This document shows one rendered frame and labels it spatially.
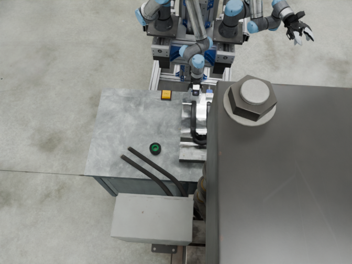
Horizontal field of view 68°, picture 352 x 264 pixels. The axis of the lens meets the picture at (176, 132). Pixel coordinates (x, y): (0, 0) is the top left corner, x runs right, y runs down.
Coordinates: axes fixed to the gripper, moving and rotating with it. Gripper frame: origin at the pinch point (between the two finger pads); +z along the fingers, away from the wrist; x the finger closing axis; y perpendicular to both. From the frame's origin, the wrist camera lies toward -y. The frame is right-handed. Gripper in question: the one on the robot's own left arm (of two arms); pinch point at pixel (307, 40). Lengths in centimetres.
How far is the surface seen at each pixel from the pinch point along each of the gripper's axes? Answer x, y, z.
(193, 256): 97, 51, 83
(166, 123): 87, 51, -5
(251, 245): 76, -69, 82
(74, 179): 190, 117, -13
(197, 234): 90, 52, 73
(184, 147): 81, 46, 18
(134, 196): 106, -19, 55
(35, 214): 228, 111, 10
